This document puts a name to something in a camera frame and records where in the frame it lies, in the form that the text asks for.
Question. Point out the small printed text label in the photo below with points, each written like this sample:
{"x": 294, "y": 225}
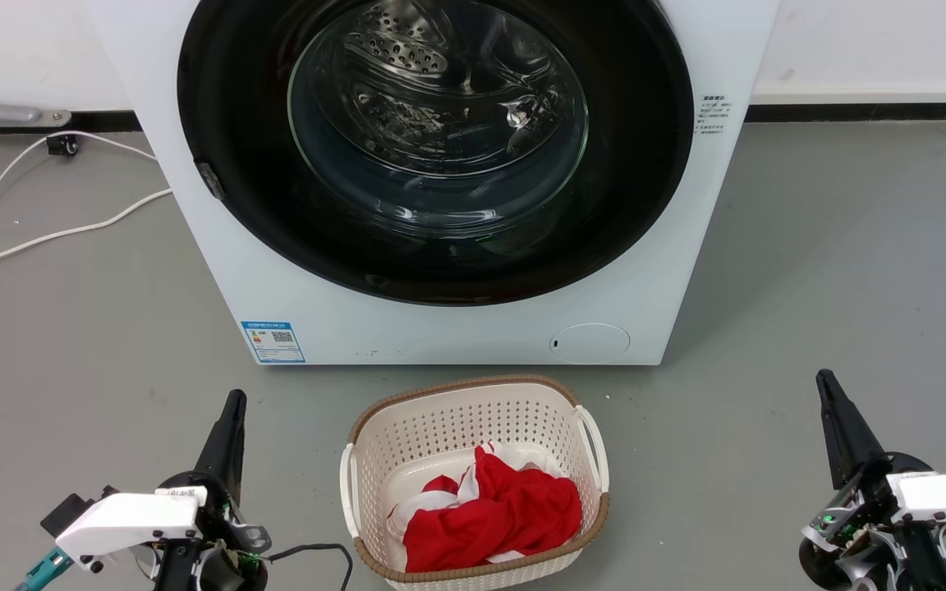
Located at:
{"x": 715, "y": 115}

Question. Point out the cream plastic laundry basket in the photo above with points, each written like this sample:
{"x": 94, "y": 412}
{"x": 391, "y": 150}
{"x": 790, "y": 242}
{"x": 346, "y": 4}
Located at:
{"x": 440, "y": 427}

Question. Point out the small black floor plug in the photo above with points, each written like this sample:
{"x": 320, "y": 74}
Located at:
{"x": 63, "y": 145}

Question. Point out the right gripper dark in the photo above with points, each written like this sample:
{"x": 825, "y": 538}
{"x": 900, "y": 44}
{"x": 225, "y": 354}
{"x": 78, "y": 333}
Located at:
{"x": 859, "y": 525}

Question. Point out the white front-load washing machine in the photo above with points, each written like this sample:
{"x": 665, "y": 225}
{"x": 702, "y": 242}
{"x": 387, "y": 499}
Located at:
{"x": 440, "y": 332}

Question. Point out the blue energy label sticker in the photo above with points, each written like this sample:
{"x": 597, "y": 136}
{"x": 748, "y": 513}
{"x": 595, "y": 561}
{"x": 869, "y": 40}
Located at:
{"x": 273, "y": 341}

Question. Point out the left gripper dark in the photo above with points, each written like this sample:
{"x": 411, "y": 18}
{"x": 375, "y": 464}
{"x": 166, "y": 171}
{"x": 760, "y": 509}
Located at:
{"x": 231, "y": 566}

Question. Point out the round white filter cover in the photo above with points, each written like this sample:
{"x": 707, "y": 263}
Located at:
{"x": 590, "y": 343}

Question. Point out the silver door hinge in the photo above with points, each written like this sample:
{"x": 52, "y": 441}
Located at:
{"x": 210, "y": 180}

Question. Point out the round black glass washer door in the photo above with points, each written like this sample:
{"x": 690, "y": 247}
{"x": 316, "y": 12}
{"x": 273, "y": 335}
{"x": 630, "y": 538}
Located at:
{"x": 231, "y": 164}

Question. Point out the stainless steel washer drum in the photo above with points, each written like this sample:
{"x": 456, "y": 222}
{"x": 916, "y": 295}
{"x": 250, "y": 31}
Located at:
{"x": 407, "y": 49}

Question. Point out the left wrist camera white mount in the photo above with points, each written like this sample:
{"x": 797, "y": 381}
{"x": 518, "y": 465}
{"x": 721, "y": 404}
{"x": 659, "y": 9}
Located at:
{"x": 128, "y": 521}

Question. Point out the grey metal floor bracket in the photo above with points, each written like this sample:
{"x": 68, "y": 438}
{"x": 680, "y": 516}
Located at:
{"x": 5, "y": 112}

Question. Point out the red and white garment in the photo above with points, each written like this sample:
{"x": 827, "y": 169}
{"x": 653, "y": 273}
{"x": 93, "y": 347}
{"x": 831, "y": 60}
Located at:
{"x": 506, "y": 517}

